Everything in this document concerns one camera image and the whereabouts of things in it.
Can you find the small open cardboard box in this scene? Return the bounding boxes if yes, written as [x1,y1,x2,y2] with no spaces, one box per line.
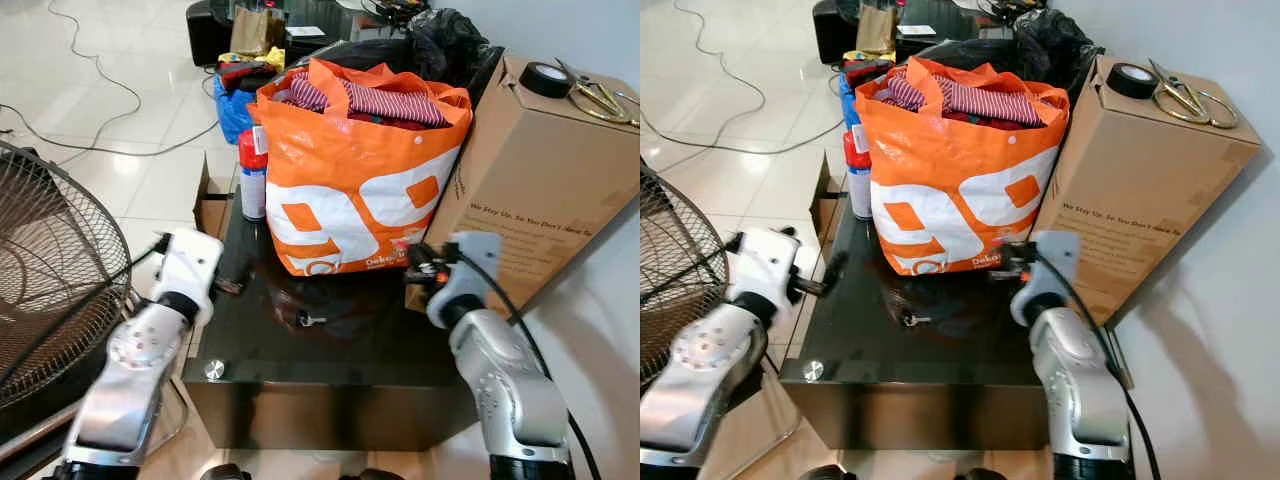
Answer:
[193,153,243,243]
[808,153,853,243]

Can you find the spray can with red cap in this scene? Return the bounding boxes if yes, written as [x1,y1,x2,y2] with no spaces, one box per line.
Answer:
[844,128,874,220]
[237,128,269,222]

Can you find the orange and white shopping bag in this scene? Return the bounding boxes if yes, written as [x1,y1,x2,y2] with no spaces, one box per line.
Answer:
[249,57,474,278]
[854,56,1072,277]

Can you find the black glass table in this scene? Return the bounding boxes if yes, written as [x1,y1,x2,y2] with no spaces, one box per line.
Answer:
[779,188,1106,453]
[182,185,531,453]

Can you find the large brown cardboard box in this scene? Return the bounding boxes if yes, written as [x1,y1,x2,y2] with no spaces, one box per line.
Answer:
[1028,54,1264,327]
[405,54,641,313]

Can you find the blue plastic bag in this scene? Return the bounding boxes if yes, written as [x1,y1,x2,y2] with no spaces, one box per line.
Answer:
[212,70,259,147]
[838,70,863,133]

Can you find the red white striped cloth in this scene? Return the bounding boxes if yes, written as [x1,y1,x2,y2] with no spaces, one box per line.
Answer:
[883,74,1048,128]
[286,74,448,131]

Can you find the black tape roll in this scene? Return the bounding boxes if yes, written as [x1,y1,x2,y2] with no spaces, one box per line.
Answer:
[519,62,575,100]
[1104,62,1160,100]

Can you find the black plastic garbage bag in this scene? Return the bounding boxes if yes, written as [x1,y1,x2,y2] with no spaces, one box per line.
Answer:
[300,8,504,106]
[912,8,1105,101]

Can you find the black box speaker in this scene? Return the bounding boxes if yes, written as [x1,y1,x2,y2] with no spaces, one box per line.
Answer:
[186,0,237,68]
[811,0,861,65]

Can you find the brown paper bag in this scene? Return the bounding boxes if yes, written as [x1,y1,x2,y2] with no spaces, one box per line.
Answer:
[856,4,899,54]
[229,5,287,57]

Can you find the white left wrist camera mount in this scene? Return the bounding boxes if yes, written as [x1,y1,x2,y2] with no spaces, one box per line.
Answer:
[725,228,803,306]
[150,228,226,313]

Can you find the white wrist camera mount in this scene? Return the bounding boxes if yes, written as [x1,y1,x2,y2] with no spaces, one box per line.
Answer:
[725,228,803,306]
[427,232,502,328]
[150,228,226,313]
[1010,230,1083,327]

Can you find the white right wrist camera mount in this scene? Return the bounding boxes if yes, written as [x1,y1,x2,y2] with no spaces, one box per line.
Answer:
[1010,230,1083,327]
[427,232,502,328]

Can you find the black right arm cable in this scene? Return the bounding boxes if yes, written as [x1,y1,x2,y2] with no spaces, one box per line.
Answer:
[1033,248,1163,480]
[455,252,603,480]

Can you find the black wire cage fan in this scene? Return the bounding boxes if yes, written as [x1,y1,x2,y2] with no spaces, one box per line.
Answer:
[0,139,191,480]
[640,158,736,393]

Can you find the grey floor cable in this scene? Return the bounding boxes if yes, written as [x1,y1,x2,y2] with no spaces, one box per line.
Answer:
[640,0,853,157]
[0,0,223,158]

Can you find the gold handled scissors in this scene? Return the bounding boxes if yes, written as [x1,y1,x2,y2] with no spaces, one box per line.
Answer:
[553,58,641,128]
[1147,58,1242,130]

